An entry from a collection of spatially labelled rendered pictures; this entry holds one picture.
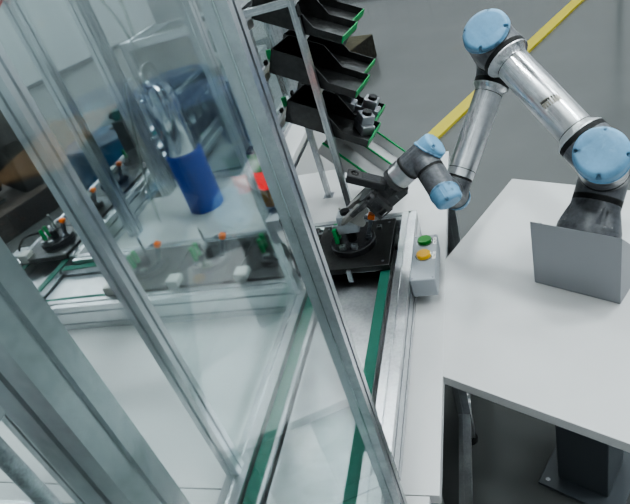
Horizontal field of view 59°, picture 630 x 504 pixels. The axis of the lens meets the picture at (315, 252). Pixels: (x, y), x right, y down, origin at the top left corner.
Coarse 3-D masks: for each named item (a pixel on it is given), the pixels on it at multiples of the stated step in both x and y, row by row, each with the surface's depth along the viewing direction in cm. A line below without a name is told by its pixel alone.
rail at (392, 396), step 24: (408, 216) 179; (408, 240) 167; (408, 264) 158; (408, 288) 150; (408, 312) 146; (408, 336) 142; (384, 360) 131; (408, 360) 139; (384, 384) 125; (408, 384) 135; (384, 408) 120; (384, 432) 115
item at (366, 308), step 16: (368, 272) 167; (384, 272) 160; (336, 288) 165; (352, 288) 163; (368, 288) 161; (384, 288) 154; (352, 304) 157; (368, 304) 155; (384, 304) 149; (352, 320) 152; (368, 320) 150; (384, 320) 146; (352, 336) 147; (368, 336) 145; (384, 336) 144; (368, 352) 136; (368, 368) 132; (368, 384) 128
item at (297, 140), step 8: (296, 128) 296; (304, 128) 293; (288, 136) 290; (296, 136) 287; (304, 136) 286; (320, 136) 314; (288, 144) 281; (296, 144) 278; (304, 144) 290; (320, 144) 312; (296, 152) 272; (304, 152) 284; (296, 160) 277; (304, 160) 283; (312, 160) 295; (328, 160) 324; (296, 168) 270; (304, 168) 282; (312, 168) 294; (328, 168) 322
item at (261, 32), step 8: (256, 24) 273; (264, 24) 283; (256, 32) 272; (264, 32) 282; (256, 40) 271; (264, 40) 280; (272, 40) 291; (264, 48) 279; (264, 56) 278; (272, 80) 285; (280, 80) 296; (272, 88) 284; (280, 88) 295; (288, 88) 307; (280, 96) 293; (288, 96) 305; (280, 104) 292
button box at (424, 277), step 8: (416, 240) 166; (432, 240) 164; (416, 248) 163; (424, 248) 162; (432, 248) 161; (416, 256) 159; (432, 256) 158; (416, 264) 157; (424, 264) 156; (432, 264) 155; (416, 272) 154; (424, 272) 153; (432, 272) 152; (416, 280) 151; (424, 280) 151; (432, 280) 150; (416, 288) 153; (424, 288) 152; (432, 288) 152; (416, 296) 155
